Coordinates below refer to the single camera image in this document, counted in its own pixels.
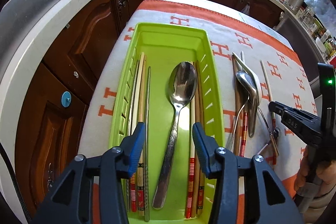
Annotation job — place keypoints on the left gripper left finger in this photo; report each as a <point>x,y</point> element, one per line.
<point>70,199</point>

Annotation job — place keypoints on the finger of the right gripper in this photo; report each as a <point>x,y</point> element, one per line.
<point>279,109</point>

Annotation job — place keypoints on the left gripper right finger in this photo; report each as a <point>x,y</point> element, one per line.
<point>265,198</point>

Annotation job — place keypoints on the white ceramic soup spoon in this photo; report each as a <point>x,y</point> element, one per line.
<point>252,74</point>

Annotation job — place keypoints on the large steel ladle spoon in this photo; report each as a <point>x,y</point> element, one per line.
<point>249,87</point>

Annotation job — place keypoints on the brown bamboo chopstick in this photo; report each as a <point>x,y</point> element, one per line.
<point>200,119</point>
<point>196,173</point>

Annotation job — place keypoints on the large steel tablespoon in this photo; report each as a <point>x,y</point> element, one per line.
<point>181,90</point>

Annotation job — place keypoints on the small steel spoon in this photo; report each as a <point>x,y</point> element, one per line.
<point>271,135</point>

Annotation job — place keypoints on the steel fork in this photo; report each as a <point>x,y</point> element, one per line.
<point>231,137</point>

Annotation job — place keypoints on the pale chopstick red striped end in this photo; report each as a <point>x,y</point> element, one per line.
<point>272,114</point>

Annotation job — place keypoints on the green plastic utensil tray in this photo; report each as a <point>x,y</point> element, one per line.
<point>165,46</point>

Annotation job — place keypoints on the white plastic bag on cabinet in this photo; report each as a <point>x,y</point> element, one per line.
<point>246,9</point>

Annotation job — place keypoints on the steel splash guard panel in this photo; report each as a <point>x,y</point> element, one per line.
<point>17,19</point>

